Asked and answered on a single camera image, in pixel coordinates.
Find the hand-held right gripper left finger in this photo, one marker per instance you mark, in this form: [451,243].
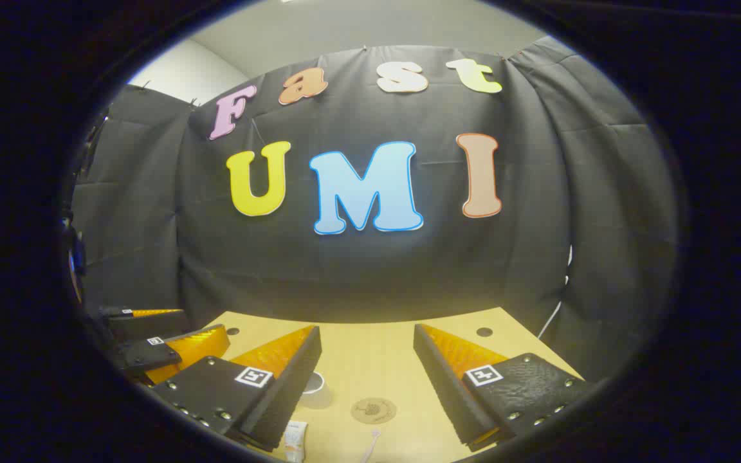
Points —
[293,386]

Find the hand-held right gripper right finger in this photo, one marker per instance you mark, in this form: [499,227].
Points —
[441,386]

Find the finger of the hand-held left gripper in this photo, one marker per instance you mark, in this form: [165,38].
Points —
[145,325]
[152,355]

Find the white toothpaste tube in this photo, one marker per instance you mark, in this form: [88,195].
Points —
[294,440]

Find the round cork coaster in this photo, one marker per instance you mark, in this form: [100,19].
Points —
[374,410]

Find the white toothbrush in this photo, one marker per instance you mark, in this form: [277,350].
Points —
[374,437]

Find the wooden desktop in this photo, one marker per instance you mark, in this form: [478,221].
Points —
[370,360]

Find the black backdrop cloth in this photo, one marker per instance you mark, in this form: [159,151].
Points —
[345,276]

